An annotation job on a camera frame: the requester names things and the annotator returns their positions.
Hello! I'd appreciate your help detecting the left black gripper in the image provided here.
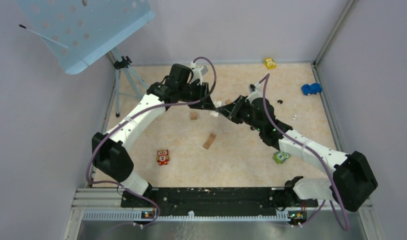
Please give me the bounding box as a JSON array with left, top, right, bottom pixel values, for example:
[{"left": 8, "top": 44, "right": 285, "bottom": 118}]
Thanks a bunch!
[{"left": 178, "top": 81, "right": 216, "bottom": 111}]

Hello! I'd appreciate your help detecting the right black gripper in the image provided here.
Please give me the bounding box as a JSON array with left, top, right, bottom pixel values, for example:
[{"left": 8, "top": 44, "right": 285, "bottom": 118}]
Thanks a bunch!
[{"left": 217, "top": 95, "right": 263, "bottom": 132}]

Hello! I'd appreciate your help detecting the white earbud charging case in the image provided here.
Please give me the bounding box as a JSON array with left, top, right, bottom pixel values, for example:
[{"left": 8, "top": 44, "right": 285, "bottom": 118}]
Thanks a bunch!
[{"left": 209, "top": 100, "right": 222, "bottom": 117}]

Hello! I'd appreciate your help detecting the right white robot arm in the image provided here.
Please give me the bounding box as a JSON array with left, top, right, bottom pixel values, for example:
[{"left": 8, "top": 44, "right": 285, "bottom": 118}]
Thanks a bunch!
[{"left": 216, "top": 95, "right": 379, "bottom": 212}]

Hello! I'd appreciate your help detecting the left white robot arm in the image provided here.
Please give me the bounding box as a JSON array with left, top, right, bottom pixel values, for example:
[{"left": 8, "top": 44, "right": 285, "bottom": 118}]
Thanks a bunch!
[{"left": 91, "top": 62, "right": 214, "bottom": 207}]

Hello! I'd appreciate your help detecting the small wooden cube near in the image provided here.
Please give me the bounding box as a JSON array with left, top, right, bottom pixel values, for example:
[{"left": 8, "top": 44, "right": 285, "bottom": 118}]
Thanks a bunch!
[{"left": 189, "top": 112, "right": 199, "bottom": 121}]

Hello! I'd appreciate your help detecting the wooden arch block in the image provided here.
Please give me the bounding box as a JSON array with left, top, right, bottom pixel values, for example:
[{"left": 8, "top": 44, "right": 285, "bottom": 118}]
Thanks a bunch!
[{"left": 202, "top": 133, "right": 216, "bottom": 150}]

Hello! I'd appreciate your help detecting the yellow toy car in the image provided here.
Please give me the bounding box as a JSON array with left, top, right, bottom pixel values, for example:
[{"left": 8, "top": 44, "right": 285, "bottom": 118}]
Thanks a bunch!
[{"left": 264, "top": 57, "right": 277, "bottom": 70}]

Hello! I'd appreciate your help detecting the green owl number block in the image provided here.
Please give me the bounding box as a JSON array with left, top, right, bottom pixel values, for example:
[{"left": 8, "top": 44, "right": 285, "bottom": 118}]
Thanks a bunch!
[{"left": 272, "top": 151, "right": 291, "bottom": 165}]

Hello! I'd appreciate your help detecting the red owl number block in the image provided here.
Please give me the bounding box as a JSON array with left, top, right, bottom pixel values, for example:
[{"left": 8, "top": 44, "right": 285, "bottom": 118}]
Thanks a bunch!
[{"left": 156, "top": 149, "right": 170, "bottom": 166}]

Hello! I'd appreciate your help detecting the blue toy car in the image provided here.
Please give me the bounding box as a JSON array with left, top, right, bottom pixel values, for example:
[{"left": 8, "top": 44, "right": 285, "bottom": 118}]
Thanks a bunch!
[{"left": 301, "top": 82, "right": 323, "bottom": 96}]

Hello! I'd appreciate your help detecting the light blue tripod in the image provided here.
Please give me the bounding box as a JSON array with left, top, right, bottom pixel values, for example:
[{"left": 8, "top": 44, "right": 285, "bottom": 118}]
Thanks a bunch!
[{"left": 109, "top": 47, "right": 149, "bottom": 118}]

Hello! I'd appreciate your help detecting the light blue perforated stand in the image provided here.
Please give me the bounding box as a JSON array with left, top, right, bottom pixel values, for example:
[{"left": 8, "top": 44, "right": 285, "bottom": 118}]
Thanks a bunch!
[{"left": 16, "top": 0, "right": 155, "bottom": 75}]

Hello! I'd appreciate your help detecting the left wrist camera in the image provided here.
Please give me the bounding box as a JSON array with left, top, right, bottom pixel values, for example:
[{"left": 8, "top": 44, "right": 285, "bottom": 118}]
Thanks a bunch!
[{"left": 190, "top": 62, "right": 209, "bottom": 82}]

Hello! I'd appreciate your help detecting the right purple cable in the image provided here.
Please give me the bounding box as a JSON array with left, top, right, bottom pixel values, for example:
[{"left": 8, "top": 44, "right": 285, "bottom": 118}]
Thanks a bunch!
[{"left": 256, "top": 73, "right": 351, "bottom": 232}]

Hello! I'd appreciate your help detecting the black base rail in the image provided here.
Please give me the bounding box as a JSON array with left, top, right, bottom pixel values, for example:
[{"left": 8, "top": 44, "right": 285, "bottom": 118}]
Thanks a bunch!
[{"left": 120, "top": 187, "right": 319, "bottom": 217}]

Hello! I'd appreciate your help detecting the white slotted cable duct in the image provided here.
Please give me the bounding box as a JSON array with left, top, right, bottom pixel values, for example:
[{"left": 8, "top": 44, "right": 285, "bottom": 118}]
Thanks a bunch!
[{"left": 82, "top": 210, "right": 290, "bottom": 222}]

